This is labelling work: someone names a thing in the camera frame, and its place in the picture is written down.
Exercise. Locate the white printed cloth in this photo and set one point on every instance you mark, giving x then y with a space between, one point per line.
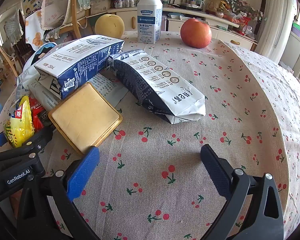
55 5

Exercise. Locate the yellow snack packet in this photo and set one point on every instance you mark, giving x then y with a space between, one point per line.
20 122

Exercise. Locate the red tea packet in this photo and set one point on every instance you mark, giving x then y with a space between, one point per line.
37 116

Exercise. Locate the white printed plastic bag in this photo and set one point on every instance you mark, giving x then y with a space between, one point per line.
107 87

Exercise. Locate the wooden chair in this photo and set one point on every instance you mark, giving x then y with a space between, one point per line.
76 25
8 60

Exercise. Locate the blue white bag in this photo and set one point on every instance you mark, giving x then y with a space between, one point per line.
43 52

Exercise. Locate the cardboard box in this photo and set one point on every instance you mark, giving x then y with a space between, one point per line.
100 2

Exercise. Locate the yellow pear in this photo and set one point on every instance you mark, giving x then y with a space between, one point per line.
108 26

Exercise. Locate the beige wafer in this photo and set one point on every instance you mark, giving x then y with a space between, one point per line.
85 115

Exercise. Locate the white curtain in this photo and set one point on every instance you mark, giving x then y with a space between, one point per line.
277 17

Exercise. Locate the cherry print tablecloth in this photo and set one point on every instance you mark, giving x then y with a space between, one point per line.
165 142

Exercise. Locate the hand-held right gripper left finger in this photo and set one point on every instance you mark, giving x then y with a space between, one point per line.
83 172

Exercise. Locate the white milk bottle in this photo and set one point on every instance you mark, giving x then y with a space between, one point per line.
148 17

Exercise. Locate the grey lace cloth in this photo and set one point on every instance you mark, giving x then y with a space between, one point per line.
12 27

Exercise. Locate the navy white milk pouch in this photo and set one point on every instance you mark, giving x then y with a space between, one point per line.
160 85

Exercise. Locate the white cabinet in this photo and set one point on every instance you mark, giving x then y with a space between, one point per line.
225 33

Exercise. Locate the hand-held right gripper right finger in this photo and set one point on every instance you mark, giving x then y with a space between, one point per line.
215 172

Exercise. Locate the artificial flowers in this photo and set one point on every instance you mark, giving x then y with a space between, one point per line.
242 5

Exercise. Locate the row of small bottles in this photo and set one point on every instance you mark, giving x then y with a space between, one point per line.
126 2

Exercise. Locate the orange print cloth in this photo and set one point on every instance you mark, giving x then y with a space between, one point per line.
33 30

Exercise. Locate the navy milk carton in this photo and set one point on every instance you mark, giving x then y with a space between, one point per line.
77 60

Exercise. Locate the gold ornament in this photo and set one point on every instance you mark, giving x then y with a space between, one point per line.
212 5

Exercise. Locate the red apple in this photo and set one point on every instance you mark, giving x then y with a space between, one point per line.
195 33

